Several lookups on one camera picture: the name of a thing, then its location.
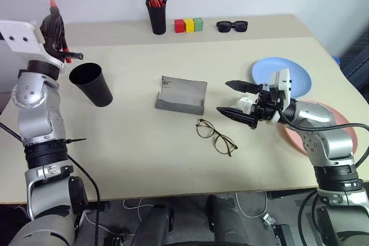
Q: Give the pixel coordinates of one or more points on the yellow wooden block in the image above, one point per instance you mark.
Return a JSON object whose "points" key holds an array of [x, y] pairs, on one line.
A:
{"points": [[189, 25]]}

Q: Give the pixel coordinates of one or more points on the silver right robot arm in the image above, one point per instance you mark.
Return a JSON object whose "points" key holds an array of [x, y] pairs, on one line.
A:
{"points": [[325, 142]]}

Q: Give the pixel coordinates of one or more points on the silver metal plug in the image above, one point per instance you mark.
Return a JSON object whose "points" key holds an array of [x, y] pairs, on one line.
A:
{"points": [[268, 220]]}

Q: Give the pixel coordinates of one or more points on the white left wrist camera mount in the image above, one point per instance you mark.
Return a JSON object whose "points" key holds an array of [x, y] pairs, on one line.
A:
{"points": [[20, 34]]}

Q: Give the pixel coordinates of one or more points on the black ribbed object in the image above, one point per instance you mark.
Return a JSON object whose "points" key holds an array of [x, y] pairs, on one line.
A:
{"points": [[357, 58]]}

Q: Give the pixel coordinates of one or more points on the tortoiseshell round eyeglasses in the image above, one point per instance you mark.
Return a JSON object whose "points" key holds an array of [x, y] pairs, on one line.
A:
{"points": [[219, 137]]}

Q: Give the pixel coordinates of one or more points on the black floor box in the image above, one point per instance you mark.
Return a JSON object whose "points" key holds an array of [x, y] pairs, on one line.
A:
{"points": [[284, 236]]}

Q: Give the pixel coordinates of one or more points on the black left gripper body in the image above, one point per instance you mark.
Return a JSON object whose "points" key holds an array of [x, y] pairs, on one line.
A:
{"points": [[47, 31]]}

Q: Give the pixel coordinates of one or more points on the black sunglasses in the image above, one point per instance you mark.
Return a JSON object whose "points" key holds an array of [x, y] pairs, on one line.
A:
{"points": [[224, 26]]}

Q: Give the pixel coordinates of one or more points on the red wooden block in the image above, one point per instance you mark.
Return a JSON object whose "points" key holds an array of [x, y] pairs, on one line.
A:
{"points": [[179, 26]]}

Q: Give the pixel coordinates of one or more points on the grey open glasses case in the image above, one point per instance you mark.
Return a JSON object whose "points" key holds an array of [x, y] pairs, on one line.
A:
{"points": [[184, 93]]}

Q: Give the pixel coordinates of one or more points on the empty black cup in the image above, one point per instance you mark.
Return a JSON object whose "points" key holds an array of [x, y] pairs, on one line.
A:
{"points": [[93, 87]]}

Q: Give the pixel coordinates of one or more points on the black pen holder cup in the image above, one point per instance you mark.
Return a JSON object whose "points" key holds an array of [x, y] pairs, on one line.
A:
{"points": [[157, 19]]}

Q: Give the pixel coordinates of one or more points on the light blue plate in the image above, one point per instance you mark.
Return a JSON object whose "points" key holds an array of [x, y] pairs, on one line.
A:
{"points": [[265, 68]]}

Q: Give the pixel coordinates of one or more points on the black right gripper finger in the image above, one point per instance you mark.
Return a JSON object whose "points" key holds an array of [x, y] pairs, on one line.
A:
{"points": [[237, 115], [242, 85]]}

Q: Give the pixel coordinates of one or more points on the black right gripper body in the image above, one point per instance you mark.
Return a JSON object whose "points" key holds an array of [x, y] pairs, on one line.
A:
{"points": [[266, 105]]}

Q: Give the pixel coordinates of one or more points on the green wooden block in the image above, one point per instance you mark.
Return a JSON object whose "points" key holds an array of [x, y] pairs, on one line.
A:
{"points": [[198, 24]]}

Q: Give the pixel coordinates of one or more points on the dark rounded shape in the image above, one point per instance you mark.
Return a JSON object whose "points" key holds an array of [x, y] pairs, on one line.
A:
{"points": [[227, 220], [152, 226]]}

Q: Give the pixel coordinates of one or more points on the pink plate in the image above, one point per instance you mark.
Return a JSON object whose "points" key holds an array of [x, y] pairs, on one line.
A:
{"points": [[347, 126]]}

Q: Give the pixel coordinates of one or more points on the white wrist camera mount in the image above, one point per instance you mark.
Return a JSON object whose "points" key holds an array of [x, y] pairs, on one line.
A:
{"points": [[284, 84], [20, 34]]}

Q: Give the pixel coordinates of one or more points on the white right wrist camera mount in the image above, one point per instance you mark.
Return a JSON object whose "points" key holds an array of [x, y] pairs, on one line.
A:
{"points": [[284, 84]]}

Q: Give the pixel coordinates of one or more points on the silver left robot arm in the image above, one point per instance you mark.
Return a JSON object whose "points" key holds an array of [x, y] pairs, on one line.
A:
{"points": [[36, 119]]}

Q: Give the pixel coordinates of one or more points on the small blue object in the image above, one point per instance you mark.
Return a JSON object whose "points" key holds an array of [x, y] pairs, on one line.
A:
{"points": [[337, 59]]}

